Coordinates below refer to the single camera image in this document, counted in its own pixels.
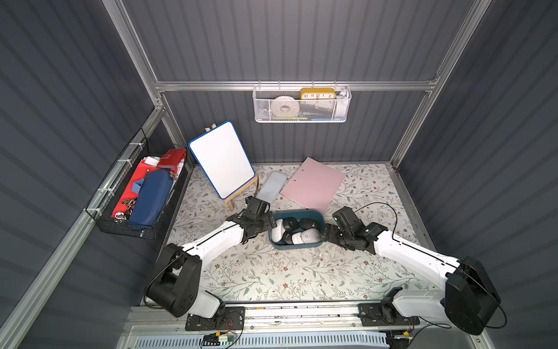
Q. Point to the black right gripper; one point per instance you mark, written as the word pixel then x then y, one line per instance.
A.
pixel 333 233

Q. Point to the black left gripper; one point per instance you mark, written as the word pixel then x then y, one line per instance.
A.
pixel 265 220

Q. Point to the grey beige mouse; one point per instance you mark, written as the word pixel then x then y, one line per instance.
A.
pixel 310 236

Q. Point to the white mouse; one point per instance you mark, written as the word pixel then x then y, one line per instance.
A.
pixel 278 231

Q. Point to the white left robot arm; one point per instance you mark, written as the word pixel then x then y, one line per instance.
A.
pixel 175 283

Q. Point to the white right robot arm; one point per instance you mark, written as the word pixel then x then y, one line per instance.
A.
pixel 465 294

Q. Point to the black lecoo mouse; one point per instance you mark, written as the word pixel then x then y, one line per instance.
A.
pixel 307 223
pixel 287 238

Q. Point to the light blue pencil case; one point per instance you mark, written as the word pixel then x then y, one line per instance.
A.
pixel 272 187

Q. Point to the pink folder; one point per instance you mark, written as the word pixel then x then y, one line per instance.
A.
pixel 313 185

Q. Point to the floral table mat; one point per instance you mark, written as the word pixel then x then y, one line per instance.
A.
pixel 257 271

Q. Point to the blue framed whiteboard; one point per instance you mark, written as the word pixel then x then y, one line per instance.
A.
pixel 197 149

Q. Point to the red package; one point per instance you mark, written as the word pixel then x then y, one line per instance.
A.
pixel 172 161

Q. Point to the white tape roll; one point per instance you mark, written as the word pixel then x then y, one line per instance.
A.
pixel 285 107

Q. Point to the navy blue pouch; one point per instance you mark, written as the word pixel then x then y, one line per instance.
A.
pixel 151 200

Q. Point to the yellow clock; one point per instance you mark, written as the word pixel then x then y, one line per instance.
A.
pixel 318 93

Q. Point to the white wire wall basket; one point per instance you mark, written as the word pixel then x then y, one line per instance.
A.
pixel 311 111

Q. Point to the black wire side basket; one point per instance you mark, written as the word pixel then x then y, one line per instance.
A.
pixel 100 211

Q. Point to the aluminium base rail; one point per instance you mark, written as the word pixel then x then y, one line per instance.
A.
pixel 314 324

